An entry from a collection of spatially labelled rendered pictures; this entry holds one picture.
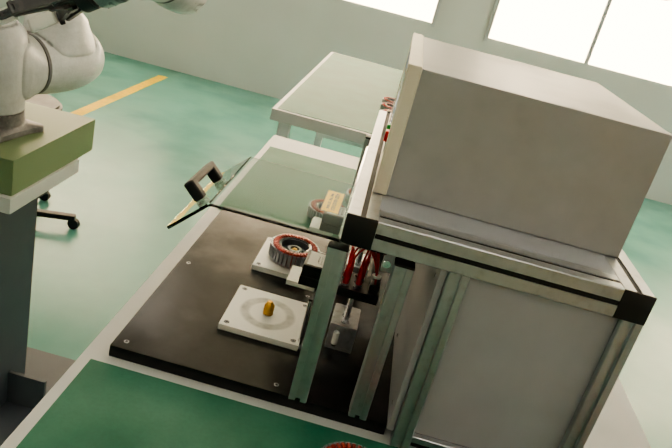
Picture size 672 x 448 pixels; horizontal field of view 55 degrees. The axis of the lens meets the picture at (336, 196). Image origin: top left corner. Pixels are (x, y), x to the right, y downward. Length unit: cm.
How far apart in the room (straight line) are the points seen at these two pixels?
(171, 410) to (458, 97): 64
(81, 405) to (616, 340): 78
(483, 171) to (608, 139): 18
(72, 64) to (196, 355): 94
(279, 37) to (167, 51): 107
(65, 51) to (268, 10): 426
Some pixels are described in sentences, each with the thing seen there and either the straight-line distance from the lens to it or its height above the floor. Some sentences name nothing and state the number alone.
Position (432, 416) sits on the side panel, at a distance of 108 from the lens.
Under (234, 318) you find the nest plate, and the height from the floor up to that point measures 78.
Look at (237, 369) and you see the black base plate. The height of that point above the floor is 77.
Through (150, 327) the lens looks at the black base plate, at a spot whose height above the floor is 77.
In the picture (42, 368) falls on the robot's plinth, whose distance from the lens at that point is 229.
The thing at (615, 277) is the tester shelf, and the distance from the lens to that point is 100.
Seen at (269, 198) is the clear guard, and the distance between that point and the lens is 101.
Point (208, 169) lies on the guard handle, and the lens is 109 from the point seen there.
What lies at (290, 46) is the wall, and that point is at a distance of 593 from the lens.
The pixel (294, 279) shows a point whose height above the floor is 88.
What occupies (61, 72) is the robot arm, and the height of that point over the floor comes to 99.
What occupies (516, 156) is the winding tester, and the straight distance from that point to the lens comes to 99.
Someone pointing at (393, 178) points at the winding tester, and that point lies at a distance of 99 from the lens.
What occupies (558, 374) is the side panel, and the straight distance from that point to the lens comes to 104.
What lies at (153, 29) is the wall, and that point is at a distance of 629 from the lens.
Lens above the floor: 146
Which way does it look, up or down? 21 degrees down
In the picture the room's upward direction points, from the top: 15 degrees clockwise
